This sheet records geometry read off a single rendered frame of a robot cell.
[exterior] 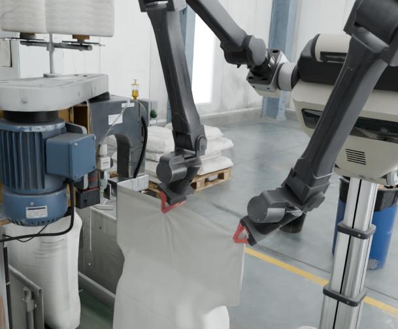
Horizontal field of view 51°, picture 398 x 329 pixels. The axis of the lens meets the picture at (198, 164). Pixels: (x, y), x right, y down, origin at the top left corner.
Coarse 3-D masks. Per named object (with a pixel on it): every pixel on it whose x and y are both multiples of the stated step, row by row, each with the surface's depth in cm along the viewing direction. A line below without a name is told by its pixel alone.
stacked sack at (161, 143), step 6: (150, 138) 412; (156, 138) 413; (162, 138) 414; (168, 138) 416; (150, 144) 409; (156, 144) 405; (162, 144) 401; (168, 144) 402; (150, 150) 410; (156, 150) 401; (162, 150) 398; (168, 150) 401
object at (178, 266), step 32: (128, 192) 130; (128, 224) 132; (160, 224) 124; (192, 224) 114; (128, 256) 133; (160, 256) 126; (192, 256) 116; (224, 256) 108; (128, 288) 128; (160, 288) 121; (192, 288) 117; (224, 288) 110; (128, 320) 129; (160, 320) 120; (192, 320) 115; (224, 320) 119
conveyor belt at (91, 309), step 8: (80, 288) 198; (80, 296) 191; (88, 296) 191; (80, 304) 185; (88, 304) 186; (96, 304) 186; (104, 304) 186; (80, 312) 180; (88, 312) 180; (96, 312) 181; (104, 312) 181; (112, 312) 181; (80, 320) 175; (88, 320) 175; (96, 320) 176; (104, 320) 176; (112, 320) 176; (48, 328) 169; (80, 328) 170; (88, 328) 170; (96, 328) 170; (104, 328) 171; (112, 328) 171
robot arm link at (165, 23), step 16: (176, 0) 90; (160, 16) 92; (176, 16) 94; (160, 32) 94; (176, 32) 96; (160, 48) 97; (176, 48) 97; (176, 64) 98; (176, 80) 99; (176, 96) 102; (192, 96) 105; (176, 112) 104; (192, 112) 105; (176, 128) 107; (192, 128) 106; (176, 144) 111; (192, 144) 107
